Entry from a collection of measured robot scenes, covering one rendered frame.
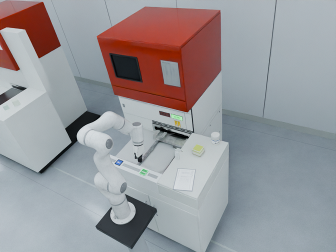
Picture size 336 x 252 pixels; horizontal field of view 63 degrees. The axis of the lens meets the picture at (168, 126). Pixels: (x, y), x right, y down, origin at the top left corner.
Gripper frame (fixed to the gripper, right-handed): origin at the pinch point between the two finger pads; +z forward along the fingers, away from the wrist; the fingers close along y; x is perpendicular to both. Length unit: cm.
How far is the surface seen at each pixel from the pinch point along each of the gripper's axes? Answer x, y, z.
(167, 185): 24.7, 0.0, 15.4
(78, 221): -92, 6, 115
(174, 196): 30.2, -0.9, 24.6
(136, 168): -8.5, -4.5, 15.3
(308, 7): 75, -192, -90
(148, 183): 6.7, 0.0, 21.3
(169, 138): -6, -54, 12
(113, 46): -49, -39, -72
